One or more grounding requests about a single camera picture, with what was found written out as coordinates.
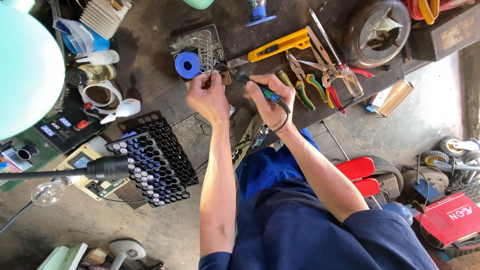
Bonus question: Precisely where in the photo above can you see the person's right hand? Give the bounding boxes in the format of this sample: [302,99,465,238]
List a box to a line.
[244,74,297,132]

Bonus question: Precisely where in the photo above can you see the person's left hand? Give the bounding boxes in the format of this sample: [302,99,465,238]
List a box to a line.
[186,70,231,127]

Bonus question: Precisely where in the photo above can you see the green blue soldering iron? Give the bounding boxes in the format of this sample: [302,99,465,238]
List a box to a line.
[215,64,292,115]

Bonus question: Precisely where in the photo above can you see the small green circuit board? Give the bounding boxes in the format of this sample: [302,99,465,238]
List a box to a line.
[250,123,271,149]

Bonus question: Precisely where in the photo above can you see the blue solder reel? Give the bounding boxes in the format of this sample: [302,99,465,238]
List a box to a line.
[175,52,203,80]

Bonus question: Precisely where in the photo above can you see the metal soldering stand with coil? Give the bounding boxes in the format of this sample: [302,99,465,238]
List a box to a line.
[166,24,229,82]

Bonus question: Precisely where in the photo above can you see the yellow utility knife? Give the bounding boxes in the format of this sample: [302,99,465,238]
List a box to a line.
[227,28,312,70]

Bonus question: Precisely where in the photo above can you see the thin metal rod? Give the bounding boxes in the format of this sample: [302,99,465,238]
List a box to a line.
[321,120,350,161]

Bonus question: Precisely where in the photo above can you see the black tray of battery cells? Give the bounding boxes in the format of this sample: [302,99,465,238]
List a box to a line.
[104,119,200,209]

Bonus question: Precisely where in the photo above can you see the white glue bottle with label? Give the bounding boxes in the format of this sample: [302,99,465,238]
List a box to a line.
[99,98,142,125]

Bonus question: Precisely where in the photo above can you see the white tape roll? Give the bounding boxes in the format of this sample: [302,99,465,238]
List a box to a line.
[77,79,123,115]

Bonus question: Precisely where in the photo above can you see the pale green round object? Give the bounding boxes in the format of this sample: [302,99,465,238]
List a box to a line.
[182,0,215,10]

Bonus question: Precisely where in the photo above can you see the solder spool on blue base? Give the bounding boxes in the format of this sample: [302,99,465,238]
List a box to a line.
[245,0,277,27]

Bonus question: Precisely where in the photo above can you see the small rubber wheel with paper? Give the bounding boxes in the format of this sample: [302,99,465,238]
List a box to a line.
[341,0,412,69]

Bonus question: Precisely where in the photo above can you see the plain white squeeze bottle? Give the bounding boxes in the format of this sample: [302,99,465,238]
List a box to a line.
[74,49,120,66]

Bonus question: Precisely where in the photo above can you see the glass bottle with black cap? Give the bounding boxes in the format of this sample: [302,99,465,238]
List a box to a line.
[65,63,117,87]

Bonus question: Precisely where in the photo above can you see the person's blue work clothes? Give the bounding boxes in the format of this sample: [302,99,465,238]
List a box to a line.
[198,127,439,270]

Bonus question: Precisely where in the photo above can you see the blue tub with plastic bag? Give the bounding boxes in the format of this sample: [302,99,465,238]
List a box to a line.
[52,17,111,58]

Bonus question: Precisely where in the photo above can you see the black tyre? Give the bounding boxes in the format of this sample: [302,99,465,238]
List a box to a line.
[367,155,404,204]

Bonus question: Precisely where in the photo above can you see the white finned heat sink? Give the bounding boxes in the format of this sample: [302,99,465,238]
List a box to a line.
[79,0,134,40]

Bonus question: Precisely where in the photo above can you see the cream yellow meter device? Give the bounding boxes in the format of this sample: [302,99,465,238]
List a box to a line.
[53,144,131,202]

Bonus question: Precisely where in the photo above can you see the blue metal stand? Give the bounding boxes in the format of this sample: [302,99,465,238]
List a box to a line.
[410,154,446,206]

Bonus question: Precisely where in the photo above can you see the white lamp base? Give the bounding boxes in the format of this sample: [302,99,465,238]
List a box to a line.
[108,238,147,270]

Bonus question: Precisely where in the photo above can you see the pale green lamp shade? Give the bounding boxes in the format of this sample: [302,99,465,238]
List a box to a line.
[0,0,67,142]

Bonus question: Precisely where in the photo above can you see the clear light bulb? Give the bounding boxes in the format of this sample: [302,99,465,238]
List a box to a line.
[30,176,72,207]

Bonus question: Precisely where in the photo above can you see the heap of wheels and metal parts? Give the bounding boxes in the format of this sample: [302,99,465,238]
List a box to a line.
[421,136,480,193]

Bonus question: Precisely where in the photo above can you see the green board with small parts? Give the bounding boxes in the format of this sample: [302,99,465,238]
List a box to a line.
[0,127,61,193]

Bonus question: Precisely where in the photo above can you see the dark wooden box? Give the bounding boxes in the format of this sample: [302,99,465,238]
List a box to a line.
[408,3,480,63]

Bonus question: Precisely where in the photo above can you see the light wooden block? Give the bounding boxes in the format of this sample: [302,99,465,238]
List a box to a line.
[82,247,110,267]

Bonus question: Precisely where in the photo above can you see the red welding machine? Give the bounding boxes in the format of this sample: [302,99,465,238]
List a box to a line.
[414,191,480,251]

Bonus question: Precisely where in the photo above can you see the white green box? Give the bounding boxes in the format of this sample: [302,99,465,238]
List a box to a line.
[37,241,89,270]

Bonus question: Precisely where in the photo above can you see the black soldering iron cable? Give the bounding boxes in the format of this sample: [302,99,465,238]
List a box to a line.
[230,109,291,152]

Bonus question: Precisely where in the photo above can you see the thin black wire loop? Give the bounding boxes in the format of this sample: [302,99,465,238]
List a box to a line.
[194,112,213,137]

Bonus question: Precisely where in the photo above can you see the green yellow handled pliers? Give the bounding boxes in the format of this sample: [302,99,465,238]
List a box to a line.
[284,50,329,112]

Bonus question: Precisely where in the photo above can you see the olive green handled tool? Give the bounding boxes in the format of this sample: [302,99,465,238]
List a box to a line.
[277,70,296,90]

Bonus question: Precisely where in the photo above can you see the red handled long nose pliers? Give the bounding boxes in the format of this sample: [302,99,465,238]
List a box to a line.
[298,25,376,114]

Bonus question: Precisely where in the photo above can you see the clear handled screwdriver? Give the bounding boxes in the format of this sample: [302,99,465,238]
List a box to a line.
[308,7,365,99]

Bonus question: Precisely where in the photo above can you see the black switch power unit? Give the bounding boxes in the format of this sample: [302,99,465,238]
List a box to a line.
[33,104,108,155]

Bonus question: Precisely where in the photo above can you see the bundle of red yellow cables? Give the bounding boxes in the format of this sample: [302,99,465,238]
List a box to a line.
[402,0,474,25]

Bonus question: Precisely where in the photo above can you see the blue cable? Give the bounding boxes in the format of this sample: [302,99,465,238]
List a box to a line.
[0,200,35,234]

